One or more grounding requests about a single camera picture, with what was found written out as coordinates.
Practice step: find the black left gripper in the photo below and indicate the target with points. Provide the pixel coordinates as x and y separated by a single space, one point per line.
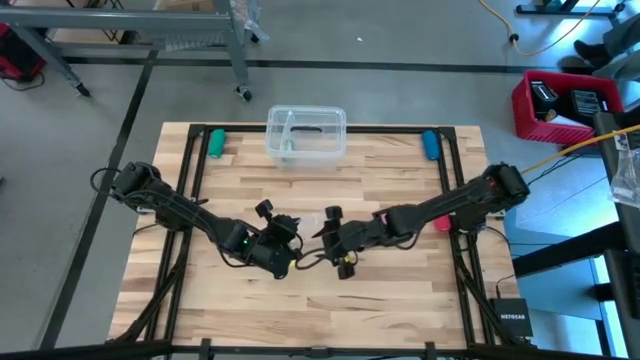
280 250

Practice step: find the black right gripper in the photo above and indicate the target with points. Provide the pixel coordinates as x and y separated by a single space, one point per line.
350 237

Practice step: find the clear plastic bag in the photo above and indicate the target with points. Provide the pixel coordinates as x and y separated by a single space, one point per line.
312 220

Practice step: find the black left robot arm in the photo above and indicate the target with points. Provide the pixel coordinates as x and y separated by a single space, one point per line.
175 210

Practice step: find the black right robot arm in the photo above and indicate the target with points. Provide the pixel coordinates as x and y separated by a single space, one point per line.
450 200

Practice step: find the clear plastic storage bin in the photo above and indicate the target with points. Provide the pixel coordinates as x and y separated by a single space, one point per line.
320 150

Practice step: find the red plastic crate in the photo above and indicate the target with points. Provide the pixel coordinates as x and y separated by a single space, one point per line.
540 132

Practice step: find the black device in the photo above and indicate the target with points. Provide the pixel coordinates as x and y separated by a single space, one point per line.
587 102
542 95

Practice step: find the cardboard box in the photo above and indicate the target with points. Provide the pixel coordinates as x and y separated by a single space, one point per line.
185 5

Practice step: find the white paper sheet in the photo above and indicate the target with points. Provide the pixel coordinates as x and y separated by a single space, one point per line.
570 121

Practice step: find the grey metal cart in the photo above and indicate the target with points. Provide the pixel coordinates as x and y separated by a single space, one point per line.
125 21

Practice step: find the black computer desk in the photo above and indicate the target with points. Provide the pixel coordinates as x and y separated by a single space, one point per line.
605 127

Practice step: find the crumpled clear plastic sheet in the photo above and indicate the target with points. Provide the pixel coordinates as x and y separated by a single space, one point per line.
625 175

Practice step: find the person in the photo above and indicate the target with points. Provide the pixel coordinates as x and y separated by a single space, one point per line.
590 52

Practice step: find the red black tool case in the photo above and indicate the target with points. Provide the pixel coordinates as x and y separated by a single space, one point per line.
17 55

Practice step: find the black aluminium table frame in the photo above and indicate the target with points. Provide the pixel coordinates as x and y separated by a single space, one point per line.
390 129

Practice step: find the black Netgear network switch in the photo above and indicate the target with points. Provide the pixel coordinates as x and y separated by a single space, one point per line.
511 317

